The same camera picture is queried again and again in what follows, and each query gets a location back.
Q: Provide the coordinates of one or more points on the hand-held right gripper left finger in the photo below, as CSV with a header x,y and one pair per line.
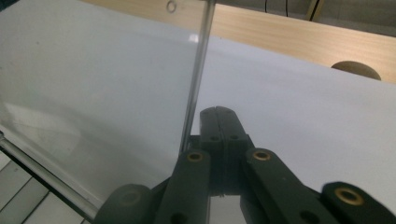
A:
x,y
213,146

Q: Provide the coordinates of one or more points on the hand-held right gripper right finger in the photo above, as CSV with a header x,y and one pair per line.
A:
x,y
233,149

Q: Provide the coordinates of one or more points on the grey tray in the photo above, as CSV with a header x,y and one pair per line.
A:
x,y
109,93

